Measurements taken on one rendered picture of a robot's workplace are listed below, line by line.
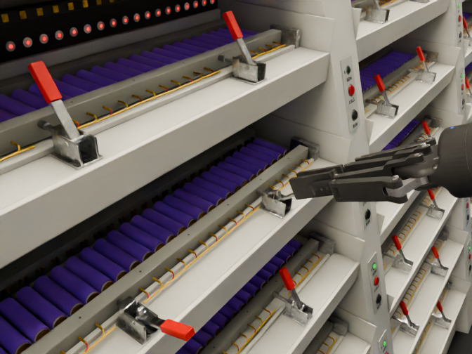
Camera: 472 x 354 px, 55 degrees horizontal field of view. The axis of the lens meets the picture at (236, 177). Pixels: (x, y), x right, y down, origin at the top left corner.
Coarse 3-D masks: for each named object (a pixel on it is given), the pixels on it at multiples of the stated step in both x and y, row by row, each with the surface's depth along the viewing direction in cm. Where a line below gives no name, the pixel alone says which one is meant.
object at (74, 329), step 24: (288, 168) 73; (240, 192) 65; (216, 216) 60; (192, 240) 57; (216, 240) 58; (144, 264) 52; (168, 264) 54; (120, 288) 49; (144, 288) 51; (96, 312) 46; (48, 336) 43; (72, 336) 44
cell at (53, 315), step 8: (24, 288) 49; (16, 296) 49; (24, 296) 48; (32, 296) 48; (40, 296) 48; (24, 304) 48; (32, 304) 47; (40, 304) 47; (48, 304) 47; (32, 312) 47; (40, 312) 47; (48, 312) 46; (56, 312) 46; (48, 320) 46; (56, 320) 46
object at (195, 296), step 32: (256, 128) 85; (288, 128) 81; (320, 160) 79; (288, 192) 70; (256, 224) 63; (288, 224) 64; (224, 256) 57; (256, 256) 59; (192, 288) 52; (224, 288) 55; (192, 320) 51; (96, 352) 45; (128, 352) 45; (160, 352) 48
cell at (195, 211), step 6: (168, 198) 64; (174, 198) 64; (168, 204) 64; (174, 204) 63; (180, 204) 63; (186, 204) 63; (180, 210) 63; (186, 210) 62; (192, 210) 62; (198, 210) 62; (192, 216) 62; (198, 216) 62
